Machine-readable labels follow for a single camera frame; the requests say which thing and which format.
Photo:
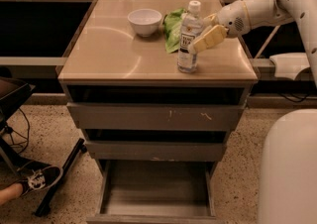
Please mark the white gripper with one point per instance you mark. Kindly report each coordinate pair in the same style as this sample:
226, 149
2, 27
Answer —
232, 18

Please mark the clear plastic water bottle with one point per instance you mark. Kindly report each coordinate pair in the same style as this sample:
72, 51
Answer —
191, 27

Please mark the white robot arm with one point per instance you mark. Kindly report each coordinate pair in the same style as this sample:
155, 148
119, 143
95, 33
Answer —
279, 12

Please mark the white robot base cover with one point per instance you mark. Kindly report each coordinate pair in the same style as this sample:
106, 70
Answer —
293, 66

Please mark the grey drawer cabinet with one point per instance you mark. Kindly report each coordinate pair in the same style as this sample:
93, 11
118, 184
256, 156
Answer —
110, 64

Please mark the middle grey drawer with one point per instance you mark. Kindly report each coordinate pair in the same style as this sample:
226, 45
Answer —
150, 151

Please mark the top grey drawer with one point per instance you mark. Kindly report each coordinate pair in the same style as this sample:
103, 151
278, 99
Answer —
157, 117

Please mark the open bottom grey drawer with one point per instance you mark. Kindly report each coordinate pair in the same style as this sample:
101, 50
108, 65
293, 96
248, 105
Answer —
145, 192

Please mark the green snack bag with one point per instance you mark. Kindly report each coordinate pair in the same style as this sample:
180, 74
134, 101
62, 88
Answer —
171, 28

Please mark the white ceramic bowl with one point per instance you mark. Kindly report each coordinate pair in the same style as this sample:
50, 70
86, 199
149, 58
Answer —
145, 22

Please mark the black chair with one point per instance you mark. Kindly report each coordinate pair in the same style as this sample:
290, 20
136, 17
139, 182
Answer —
13, 94

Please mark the black and white sneaker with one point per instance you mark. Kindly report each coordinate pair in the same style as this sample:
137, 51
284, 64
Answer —
41, 179

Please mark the person's bare leg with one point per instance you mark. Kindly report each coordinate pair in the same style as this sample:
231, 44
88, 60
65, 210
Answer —
11, 192

